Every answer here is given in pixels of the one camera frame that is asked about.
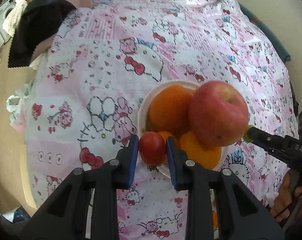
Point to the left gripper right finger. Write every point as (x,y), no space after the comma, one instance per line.
(240,214)

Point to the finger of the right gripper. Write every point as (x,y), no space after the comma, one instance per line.
(267,141)

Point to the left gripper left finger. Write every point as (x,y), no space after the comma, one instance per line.
(64,214)

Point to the red apple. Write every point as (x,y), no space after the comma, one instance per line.
(218,114)

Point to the orange with torn peel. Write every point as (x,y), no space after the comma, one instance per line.
(207,157)

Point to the large round orange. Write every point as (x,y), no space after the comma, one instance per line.
(168,111)

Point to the red cherry tomato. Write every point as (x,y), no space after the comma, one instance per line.
(152,149)

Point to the person's right hand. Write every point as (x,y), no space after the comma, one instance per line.
(283,199)

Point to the teal bed edge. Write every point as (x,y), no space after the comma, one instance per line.
(278,46)

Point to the pink strawberry pattern bowl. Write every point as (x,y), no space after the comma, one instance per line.
(143,119)

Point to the white plastic bag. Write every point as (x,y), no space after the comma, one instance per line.
(16,106)

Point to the pink cartoon print bedsheet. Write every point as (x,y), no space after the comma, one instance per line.
(102,64)

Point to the white knitted towel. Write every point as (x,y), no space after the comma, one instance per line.
(11,22)

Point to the black cloth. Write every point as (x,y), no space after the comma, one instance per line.
(39,22)

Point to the white washing machine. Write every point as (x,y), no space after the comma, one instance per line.
(5,8)

